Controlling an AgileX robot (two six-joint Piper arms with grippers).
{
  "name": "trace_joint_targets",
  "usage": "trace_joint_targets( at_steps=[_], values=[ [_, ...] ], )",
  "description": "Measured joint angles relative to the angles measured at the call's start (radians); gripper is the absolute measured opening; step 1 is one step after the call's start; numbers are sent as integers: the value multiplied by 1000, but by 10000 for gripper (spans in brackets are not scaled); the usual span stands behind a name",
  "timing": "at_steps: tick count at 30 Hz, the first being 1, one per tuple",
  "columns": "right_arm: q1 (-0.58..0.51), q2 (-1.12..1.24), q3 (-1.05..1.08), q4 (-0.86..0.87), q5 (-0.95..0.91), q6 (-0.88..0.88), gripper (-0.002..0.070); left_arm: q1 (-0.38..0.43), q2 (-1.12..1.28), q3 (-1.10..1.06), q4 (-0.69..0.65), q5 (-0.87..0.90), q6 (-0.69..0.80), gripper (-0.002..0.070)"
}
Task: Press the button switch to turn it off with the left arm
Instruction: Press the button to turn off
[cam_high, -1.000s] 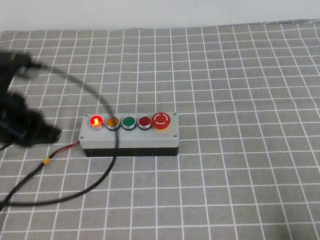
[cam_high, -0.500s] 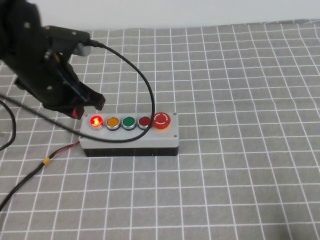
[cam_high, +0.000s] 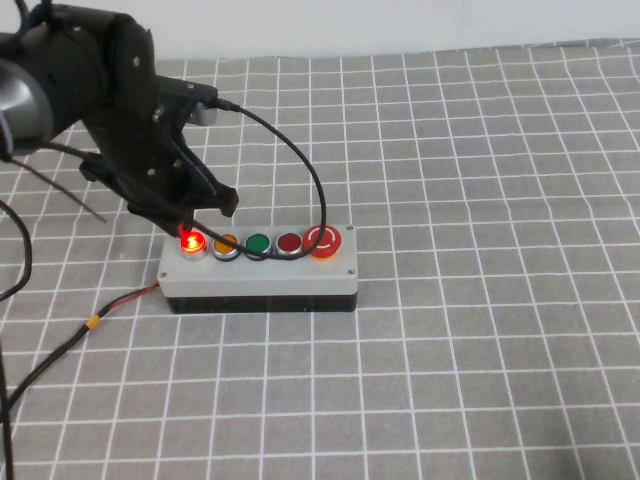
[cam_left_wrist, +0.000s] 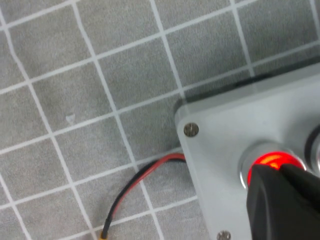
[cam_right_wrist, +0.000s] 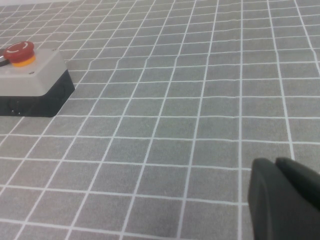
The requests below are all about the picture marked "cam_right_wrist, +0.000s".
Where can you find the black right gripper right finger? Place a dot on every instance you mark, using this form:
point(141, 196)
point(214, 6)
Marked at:
point(305, 182)

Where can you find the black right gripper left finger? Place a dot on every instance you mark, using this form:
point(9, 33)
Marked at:
point(275, 207)

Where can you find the grey button box black base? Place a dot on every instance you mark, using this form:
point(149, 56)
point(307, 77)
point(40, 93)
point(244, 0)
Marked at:
point(37, 85)

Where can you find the red mushroom emergency stop button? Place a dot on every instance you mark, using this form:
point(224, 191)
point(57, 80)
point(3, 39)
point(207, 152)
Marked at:
point(18, 51)

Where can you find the dark red push button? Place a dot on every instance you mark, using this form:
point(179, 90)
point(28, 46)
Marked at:
point(1, 56)

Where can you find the grey white-checked tablecloth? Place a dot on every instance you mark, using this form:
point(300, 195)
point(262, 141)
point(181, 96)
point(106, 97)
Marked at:
point(175, 112)

